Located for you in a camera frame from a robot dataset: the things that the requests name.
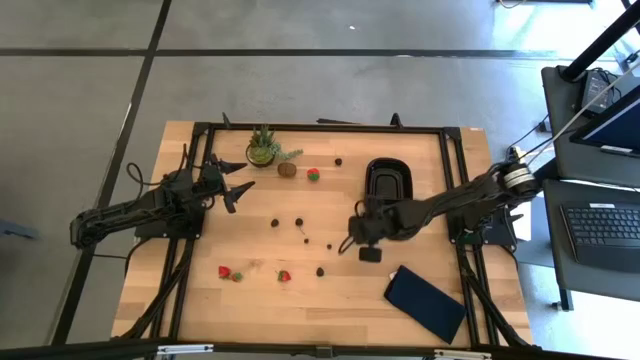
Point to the dark blue rectangular pad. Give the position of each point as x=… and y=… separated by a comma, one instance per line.
x=425, y=303

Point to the black camera rig bar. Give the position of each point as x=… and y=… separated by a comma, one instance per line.
x=75, y=350

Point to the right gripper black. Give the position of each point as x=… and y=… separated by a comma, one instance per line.
x=370, y=225

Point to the black stand pole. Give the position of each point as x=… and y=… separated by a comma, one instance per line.
x=600, y=42

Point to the yellow power strip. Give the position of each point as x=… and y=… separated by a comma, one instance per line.
x=515, y=151

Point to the small strawberry with long stem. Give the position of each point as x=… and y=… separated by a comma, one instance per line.
x=284, y=275

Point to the dark grey monitor desk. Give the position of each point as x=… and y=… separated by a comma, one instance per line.
x=555, y=105

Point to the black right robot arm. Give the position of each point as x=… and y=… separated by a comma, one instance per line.
x=450, y=197

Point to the silver rig bracket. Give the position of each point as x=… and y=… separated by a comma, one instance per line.
x=185, y=348
x=462, y=355

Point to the black aluminium table frame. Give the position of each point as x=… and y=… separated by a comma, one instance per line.
x=325, y=128

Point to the black computer keyboard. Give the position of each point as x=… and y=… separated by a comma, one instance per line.
x=600, y=230

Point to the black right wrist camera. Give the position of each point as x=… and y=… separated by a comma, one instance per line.
x=370, y=254

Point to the black power adapter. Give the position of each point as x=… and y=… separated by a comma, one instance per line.
x=595, y=90

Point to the large red toy strawberry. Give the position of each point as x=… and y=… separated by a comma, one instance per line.
x=313, y=174

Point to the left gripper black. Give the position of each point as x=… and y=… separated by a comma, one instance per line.
x=211, y=182

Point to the succulent plant in black pot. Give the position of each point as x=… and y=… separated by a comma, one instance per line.
x=261, y=152

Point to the brown toy kiwi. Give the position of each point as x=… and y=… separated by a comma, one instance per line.
x=286, y=169

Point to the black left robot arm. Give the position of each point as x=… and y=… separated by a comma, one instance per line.
x=125, y=212

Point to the black frame foot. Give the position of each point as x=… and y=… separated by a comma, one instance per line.
x=226, y=120
x=395, y=119

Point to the dark grey keyboard desk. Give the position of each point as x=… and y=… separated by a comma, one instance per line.
x=560, y=280

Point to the black computer monitor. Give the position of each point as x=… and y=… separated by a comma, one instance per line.
x=615, y=125

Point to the small leafy toy strawberry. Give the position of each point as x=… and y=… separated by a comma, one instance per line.
x=236, y=276

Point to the black oval plastic container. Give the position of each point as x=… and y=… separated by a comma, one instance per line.
x=389, y=175

